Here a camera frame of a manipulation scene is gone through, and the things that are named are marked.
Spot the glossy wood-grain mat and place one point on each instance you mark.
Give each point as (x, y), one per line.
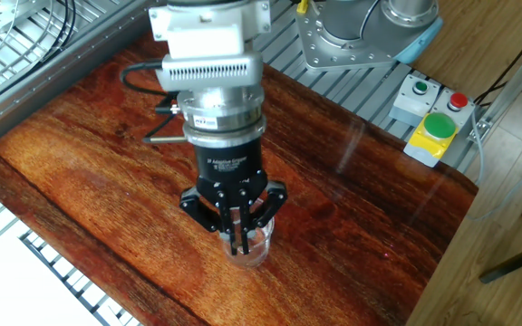
(107, 204)

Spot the aluminium frame post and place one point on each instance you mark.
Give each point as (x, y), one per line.
(510, 86)

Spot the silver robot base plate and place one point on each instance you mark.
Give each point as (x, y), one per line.
(315, 50)

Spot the clear glass beaker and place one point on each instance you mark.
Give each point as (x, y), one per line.
(256, 256)

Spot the white paper sheet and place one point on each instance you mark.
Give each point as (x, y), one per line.
(7, 290)

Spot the yellow box big green button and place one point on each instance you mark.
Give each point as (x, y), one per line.
(433, 136)

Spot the grey box small green button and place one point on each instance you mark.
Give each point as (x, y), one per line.
(412, 102)

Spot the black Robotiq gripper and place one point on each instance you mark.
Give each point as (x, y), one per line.
(229, 158)

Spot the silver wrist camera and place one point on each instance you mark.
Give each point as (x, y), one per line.
(206, 72)

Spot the grey box red button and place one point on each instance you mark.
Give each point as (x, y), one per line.
(458, 106)

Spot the yellow connector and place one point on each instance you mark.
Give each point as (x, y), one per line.
(302, 5)

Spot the dark stand leg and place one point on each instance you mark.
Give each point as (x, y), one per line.
(515, 262)

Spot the silver force torque sensor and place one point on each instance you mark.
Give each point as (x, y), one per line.
(222, 108)

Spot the grey aluminium beam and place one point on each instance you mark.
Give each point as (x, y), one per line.
(39, 86)

